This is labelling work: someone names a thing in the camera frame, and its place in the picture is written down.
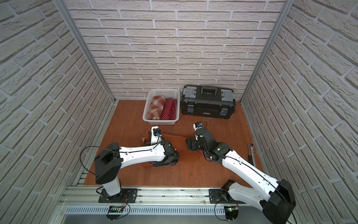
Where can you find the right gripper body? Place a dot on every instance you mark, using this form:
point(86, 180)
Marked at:
point(196, 145)

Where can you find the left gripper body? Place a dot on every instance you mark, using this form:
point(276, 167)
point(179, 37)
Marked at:
point(150, 143)

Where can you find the orange skirt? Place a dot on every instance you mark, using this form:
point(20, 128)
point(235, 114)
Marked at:
point(180, 145)

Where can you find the red polka dot skirt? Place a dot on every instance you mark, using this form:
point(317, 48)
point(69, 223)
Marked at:
point(169, 109)

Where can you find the red plaid skirt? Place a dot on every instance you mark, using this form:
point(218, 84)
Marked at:
point(156, 108)

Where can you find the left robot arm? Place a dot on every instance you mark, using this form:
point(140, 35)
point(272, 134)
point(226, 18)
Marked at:
point(113, 158)

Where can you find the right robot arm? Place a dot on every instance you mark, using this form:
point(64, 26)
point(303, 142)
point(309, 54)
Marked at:
point(274, 198)

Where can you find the black plastic toolbox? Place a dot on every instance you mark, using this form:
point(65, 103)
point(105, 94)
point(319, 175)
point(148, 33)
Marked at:
point(208, 101)

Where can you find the white plastic basket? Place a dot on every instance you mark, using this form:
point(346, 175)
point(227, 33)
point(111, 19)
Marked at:
point(165, 93)

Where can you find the right controller board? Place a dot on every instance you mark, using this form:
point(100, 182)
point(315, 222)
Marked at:
point(231, 213)

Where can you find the controller board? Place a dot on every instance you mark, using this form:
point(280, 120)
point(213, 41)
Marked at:
point(116, 212)
point(231, 213)

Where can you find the left controller board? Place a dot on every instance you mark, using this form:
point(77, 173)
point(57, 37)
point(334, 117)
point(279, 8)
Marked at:
point(116, 212)

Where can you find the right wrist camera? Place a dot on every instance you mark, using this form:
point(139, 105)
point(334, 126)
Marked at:
point(197, 126)

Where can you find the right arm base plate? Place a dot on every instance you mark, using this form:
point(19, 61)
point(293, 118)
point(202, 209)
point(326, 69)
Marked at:
point(217, 196)

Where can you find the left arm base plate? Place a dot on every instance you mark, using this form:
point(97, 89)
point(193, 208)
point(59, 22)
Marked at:
point(127, 195)

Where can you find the aluminium mounting rail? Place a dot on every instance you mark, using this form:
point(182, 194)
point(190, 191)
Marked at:
point(81, 195)

